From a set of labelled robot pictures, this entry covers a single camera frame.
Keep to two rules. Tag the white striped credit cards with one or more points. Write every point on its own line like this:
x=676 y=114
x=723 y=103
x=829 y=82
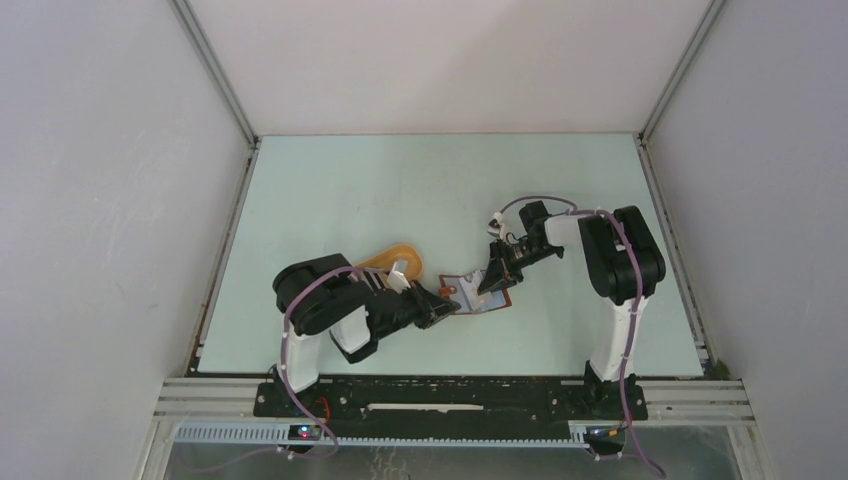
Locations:
x=478 y=302

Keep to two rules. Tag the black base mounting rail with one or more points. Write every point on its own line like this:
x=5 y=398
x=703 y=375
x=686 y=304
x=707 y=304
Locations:
x=464 y=408

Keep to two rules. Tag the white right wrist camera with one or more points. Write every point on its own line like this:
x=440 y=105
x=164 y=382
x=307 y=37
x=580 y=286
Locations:
x=499 y=229

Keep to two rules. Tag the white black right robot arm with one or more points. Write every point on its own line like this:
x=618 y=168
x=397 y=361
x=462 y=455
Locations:
x=623 y=261

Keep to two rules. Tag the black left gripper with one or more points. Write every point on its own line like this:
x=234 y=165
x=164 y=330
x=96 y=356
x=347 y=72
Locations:
x=441 y=308

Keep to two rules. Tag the brown leather card holder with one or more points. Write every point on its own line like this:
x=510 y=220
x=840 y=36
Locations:
x=450 y=289

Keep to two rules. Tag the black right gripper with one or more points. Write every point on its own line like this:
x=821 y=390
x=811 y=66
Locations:
x=497 y=269

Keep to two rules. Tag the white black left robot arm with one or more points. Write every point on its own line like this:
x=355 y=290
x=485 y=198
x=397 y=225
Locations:
x=355 y=306

